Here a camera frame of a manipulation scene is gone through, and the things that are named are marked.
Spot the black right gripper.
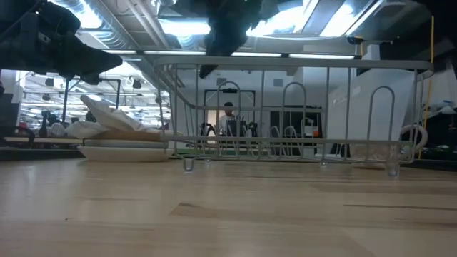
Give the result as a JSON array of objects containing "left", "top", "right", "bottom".
[{"left": 171, "top": 0, "right": 265, "bottom": 79}]

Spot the yellow cable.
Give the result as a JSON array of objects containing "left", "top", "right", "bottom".
[{"left": 417, "top": 16, "right": 436, "bottom": 160}]

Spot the white red-striped dish towel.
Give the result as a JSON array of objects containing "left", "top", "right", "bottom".
[{"left": 65, "top": 94, "right": 171, "bottom": 141}]

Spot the black metal stand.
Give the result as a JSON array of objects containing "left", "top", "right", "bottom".
[{"left": 62, "top": 76, "right": 122, "bottom": 124}]

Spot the large white plate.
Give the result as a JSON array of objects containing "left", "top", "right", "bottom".
[{"left": 76, "top": 145, "right": 175, "bottom": 163}]

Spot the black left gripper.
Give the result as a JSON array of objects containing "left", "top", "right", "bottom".
[{"left": 0, "top": 14, "right": 123, "bottom": 86}]

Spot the person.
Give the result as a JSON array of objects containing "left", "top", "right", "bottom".
[{"left": 217, "top": 101, "right": 239, "bottom": 138}]

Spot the grey wire dish rack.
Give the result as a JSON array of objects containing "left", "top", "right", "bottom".
[{"left": 152, "top": 55, "right": 436, "bottom": 179}]

